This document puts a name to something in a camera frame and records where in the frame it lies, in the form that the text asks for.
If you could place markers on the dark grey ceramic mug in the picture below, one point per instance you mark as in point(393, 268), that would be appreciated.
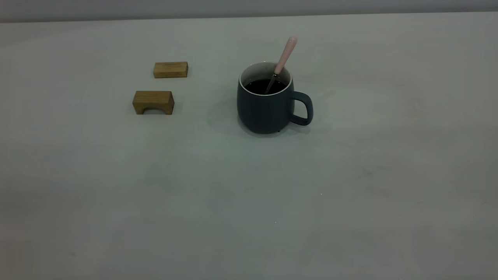
point(264, 114)

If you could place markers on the dark coffee liquid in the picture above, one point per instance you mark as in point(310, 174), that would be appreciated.
point(256, 87)

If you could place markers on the arched wooden block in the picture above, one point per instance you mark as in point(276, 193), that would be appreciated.
point(153, 99)

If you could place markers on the flat rectangular wooden block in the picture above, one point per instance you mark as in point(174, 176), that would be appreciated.
point(170, 70)

